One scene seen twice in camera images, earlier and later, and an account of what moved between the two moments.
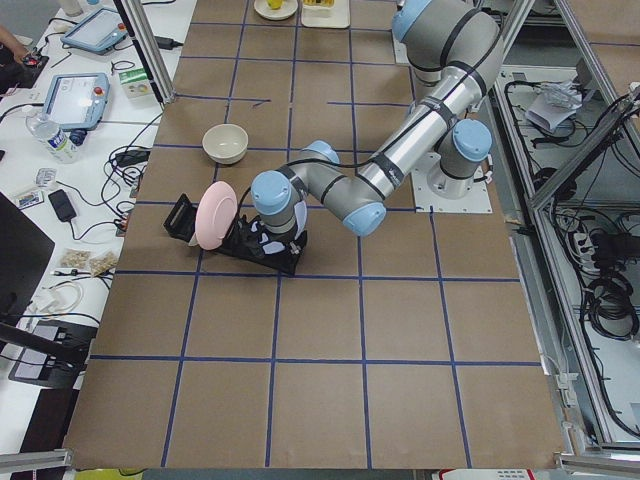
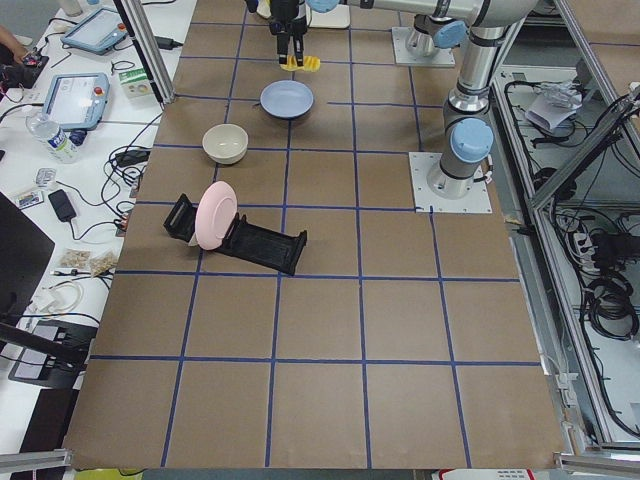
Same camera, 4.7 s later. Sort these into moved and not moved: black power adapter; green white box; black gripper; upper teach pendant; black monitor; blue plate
Moved: black gripper; blue plate
Not moved: black monitor; black power adapter; upper teach pendant; green white box
